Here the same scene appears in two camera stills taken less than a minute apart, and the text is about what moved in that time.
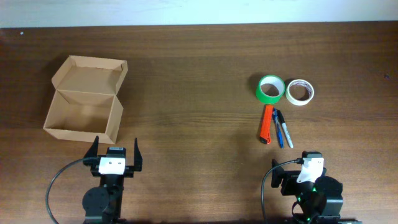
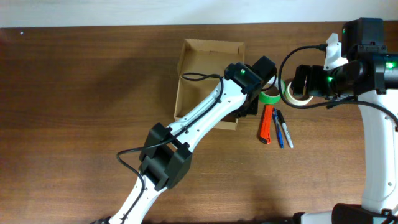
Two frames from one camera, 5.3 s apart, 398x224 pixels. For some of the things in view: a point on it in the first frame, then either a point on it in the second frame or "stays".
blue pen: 275,116 stays
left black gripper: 137,158 -> 253,107
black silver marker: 285,128 stays
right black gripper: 290,177 -> 314,73
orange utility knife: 265,130 stays
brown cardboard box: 85,106 -> 203,64
